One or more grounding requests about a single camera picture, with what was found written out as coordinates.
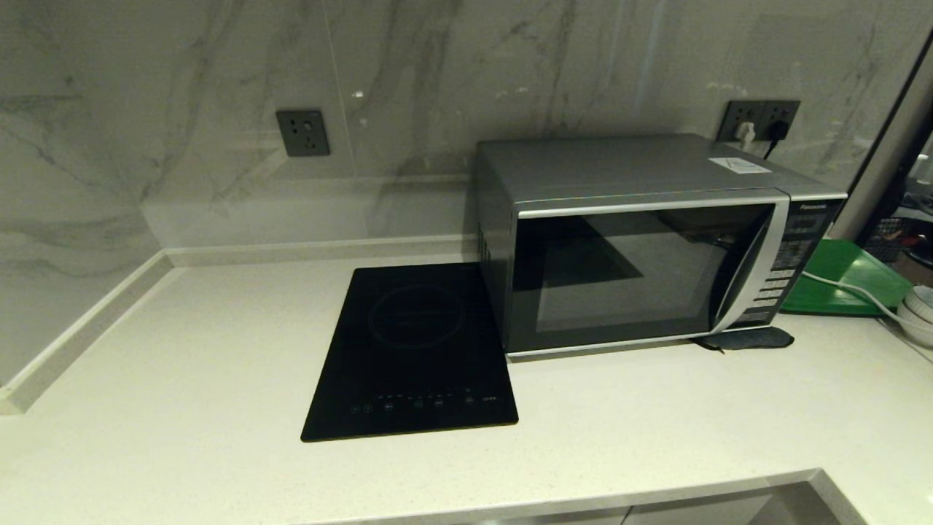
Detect black glass microwave door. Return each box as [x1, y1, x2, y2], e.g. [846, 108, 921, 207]
[508, 191, 792, 358]

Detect silver microwave oven body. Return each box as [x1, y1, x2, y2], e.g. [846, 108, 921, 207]
[475, 133, 848, 359]

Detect black induction cooktop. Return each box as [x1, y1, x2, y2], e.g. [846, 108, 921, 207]
[300, 261, 519, 443]

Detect white paper label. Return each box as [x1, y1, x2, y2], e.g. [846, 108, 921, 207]
[708, 157, 773, 175]

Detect black cloth pad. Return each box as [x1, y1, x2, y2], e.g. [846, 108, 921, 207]
[696, 326, 795, 351]

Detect black power plug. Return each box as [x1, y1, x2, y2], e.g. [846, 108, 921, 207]
[762, 120, 791, 159]

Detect green plastic cutting board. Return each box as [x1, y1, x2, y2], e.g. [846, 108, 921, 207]
[781, 239, 913, 316]

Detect white stacked bowls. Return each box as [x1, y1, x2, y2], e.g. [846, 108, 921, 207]
[897, 284, 933, 347]

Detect grey single wall socket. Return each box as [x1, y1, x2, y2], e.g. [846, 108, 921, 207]
[276, 109, 331, 158]

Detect grey double wall socket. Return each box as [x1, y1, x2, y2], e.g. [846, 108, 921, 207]
[718, 100, 801, 143]

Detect white power cable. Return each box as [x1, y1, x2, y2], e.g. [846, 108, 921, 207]
[802, 271, 910, 322]

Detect black wire basket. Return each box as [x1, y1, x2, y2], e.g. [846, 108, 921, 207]
[864, 215, 921, 263]

